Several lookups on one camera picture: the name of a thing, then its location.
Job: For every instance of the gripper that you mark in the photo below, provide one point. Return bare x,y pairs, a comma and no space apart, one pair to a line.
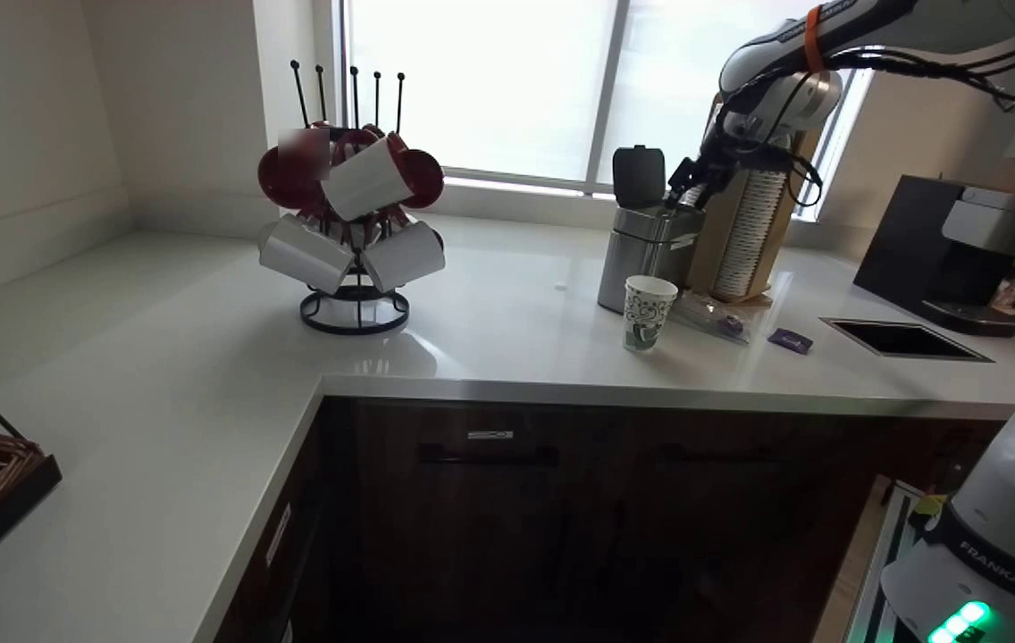
720,154

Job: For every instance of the black bin lid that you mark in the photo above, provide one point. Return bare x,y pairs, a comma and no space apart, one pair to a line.
639,177

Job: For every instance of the silver bin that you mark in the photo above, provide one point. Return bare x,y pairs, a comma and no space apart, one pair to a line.
646,259

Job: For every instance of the clear plastic packet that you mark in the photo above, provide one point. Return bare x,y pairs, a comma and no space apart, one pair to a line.
715,319

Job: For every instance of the purple packet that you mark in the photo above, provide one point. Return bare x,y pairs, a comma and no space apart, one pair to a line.
791,340

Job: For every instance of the wooden cup dispenser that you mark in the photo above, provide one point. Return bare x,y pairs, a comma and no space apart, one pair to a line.
711,250

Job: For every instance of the stack of paper cups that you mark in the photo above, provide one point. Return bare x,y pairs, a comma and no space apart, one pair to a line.
753,232

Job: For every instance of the patterned paper cup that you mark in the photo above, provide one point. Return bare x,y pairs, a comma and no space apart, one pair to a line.
648,313

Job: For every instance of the window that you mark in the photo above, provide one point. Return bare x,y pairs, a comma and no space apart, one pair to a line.
490,89

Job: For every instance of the black coffee machine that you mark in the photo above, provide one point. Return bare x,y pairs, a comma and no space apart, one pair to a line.
941,250

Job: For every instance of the red mug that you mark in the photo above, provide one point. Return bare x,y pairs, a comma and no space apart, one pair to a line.
289,179
423,177

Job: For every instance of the white mug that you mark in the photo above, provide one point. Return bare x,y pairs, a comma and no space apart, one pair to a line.
304,254
405,257
366,179

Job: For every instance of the dark wood cabinet door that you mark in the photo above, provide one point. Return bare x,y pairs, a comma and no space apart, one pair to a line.
472,545
740,554

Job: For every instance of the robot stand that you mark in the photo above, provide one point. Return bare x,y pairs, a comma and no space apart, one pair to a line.
883,554

